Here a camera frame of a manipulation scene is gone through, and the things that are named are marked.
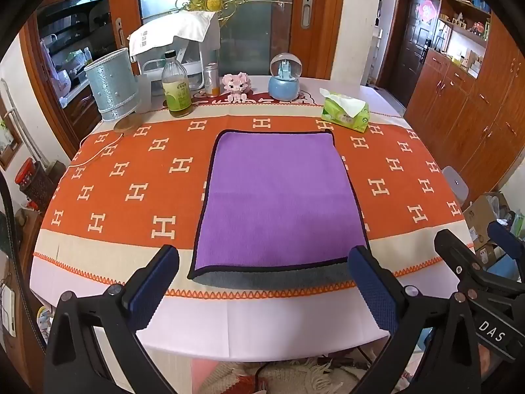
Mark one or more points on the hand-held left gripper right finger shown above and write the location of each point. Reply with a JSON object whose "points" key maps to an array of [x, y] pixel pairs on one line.
{"points": [[374, 291]]}

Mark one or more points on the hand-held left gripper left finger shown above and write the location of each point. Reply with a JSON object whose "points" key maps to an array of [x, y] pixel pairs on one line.
{"points": [[152, 291]]}

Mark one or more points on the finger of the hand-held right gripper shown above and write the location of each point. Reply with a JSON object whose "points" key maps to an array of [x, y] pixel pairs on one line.
{"points": [[453, 250], [508, 241]]}

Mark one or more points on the purple towel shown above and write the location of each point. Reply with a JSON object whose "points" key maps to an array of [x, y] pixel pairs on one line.
{"points": [[279, 197]]}

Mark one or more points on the cardboard box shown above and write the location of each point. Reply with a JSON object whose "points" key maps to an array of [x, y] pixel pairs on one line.
{"points": [[480, 217]]}

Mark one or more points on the grey chair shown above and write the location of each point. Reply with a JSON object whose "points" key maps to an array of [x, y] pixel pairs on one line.
{"points": [[456, 184]]}

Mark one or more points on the orange patterned blanket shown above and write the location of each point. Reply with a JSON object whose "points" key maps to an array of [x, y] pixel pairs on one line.
{"points": [[123, 164]]}

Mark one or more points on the round wooden lamp base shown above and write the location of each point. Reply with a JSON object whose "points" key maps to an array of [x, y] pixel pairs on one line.
{"points": [[128, 124]]}

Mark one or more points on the green tissue pack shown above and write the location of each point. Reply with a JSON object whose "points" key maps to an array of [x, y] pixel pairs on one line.
{"points": [[345, 113]]}

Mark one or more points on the red container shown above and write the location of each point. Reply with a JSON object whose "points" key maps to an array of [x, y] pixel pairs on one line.
{"points": [[24, 172]]}

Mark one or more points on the frosted plastic cup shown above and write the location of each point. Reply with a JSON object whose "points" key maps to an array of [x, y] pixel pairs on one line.
{"points": [[143, 96]]}

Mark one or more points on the glass bottle with green label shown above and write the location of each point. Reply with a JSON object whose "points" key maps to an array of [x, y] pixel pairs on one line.
{"points": [[177, 94]]}

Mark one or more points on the dark brown entrance door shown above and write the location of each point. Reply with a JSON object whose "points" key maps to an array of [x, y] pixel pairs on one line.
{"points": [[410, 49]]}

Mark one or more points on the light blue beaded lampshade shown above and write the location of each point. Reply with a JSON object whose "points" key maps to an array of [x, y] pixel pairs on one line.
{"points": [[111, 86]]}

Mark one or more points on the small metal can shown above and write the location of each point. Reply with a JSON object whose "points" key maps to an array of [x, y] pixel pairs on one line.
{"points": [[211, 82]]}

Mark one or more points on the pink block figure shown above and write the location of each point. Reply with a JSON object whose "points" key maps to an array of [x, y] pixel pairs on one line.
{"points": [[236, 86]]}

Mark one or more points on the blue snow globe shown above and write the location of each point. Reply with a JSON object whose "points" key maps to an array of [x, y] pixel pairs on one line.
{"points": [[284, 86]]}

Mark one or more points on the white countertop appliance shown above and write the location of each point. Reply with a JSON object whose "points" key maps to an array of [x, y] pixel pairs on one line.
{"points": [[192, 57]]}

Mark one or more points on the white cloth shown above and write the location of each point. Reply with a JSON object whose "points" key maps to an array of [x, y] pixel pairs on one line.
{"points": [[172, 30]]}

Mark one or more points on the frosted glass sliding door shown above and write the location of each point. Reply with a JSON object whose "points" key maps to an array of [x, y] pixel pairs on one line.
{"points": [[254, 41]]}

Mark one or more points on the wooden wall cabinet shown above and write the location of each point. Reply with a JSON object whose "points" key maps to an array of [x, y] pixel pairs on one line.
{"points": [[471, 111]]}

